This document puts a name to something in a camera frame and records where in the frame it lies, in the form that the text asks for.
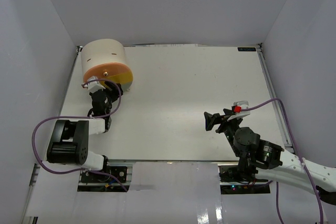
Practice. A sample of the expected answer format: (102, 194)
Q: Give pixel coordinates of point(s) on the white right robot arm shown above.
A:
(260, 159)

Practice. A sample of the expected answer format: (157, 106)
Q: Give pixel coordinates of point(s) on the orange top drawer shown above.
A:
(105, 70)

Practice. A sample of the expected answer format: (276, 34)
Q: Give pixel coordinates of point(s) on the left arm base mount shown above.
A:
(114, 179)

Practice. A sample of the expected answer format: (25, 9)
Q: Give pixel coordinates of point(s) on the yellow drawer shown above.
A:
(125, 78)

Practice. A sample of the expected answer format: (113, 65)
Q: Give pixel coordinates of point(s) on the dark table corner label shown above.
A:
(246, 49)

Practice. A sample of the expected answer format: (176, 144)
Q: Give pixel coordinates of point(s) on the grey-green bottom drawer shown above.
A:
(125, 86)

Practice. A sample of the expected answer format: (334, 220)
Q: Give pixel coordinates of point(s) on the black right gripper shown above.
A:
(211, 120)

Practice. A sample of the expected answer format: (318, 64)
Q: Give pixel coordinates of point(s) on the cream round drawer cabinet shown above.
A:
(100, 52)

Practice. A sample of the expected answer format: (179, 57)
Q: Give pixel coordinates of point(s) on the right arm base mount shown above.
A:
(234, 183)

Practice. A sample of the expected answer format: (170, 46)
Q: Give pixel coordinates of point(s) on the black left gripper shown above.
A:
(114, 93)

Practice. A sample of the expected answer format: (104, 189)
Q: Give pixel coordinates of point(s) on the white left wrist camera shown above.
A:
(93, 85)

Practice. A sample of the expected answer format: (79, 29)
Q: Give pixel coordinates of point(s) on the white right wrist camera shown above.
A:
(240, 110)

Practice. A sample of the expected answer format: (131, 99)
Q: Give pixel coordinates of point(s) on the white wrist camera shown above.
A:
(93, 85)
(240, 110)

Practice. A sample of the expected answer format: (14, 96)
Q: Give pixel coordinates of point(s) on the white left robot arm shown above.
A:
(69, 142)

